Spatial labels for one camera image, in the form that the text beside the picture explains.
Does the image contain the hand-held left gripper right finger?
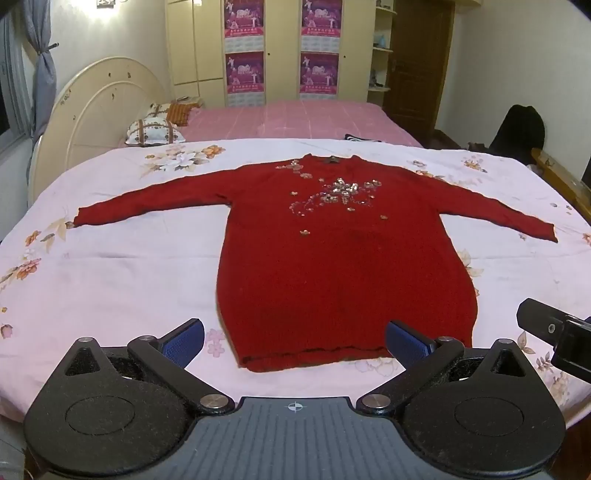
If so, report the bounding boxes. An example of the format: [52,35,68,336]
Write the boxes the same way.
[356,320,531,414]

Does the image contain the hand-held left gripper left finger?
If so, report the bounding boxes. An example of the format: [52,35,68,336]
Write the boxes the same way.
[59,318,235,414]

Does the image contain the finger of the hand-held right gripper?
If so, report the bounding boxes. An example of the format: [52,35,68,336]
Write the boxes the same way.
[516,298,570,346]

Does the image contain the red sequined sweater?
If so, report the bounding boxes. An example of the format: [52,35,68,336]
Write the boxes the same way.
[74,154,559,374]

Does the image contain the white floral blanket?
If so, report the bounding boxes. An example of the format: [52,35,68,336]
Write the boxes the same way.
[0,137,591,435]

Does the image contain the large checked pillow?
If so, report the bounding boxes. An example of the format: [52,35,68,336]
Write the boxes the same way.
[126,116,186,147]

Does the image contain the orange striped pillow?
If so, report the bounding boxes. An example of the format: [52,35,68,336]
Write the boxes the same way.
[166,98,204,126]

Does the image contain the cream round headboard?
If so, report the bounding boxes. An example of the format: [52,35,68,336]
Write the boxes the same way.
[28,56,174,206]

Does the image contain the pink bed sheet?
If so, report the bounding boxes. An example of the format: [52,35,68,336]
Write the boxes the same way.
[117,99,423,149]

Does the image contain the pink calendar poster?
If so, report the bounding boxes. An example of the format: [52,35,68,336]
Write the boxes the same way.
[224,0,265,52]
[225,51,265,108]
[300,52,341,101]
[301,0,344,52]

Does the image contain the brown wooden door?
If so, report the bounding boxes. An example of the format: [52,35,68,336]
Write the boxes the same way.
[385,0,455,134]

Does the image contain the cream shelf unit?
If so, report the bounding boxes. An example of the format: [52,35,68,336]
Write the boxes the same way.
[368,0,399,107]

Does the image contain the grey tied curtain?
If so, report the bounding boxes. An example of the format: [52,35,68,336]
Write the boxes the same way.
[23,0,60,139]

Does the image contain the cream wardrobe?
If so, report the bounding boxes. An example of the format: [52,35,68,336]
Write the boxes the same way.
[165,0,377,108]

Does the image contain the wooden furniture frame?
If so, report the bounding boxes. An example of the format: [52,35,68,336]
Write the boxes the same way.
[531,148,591,208]

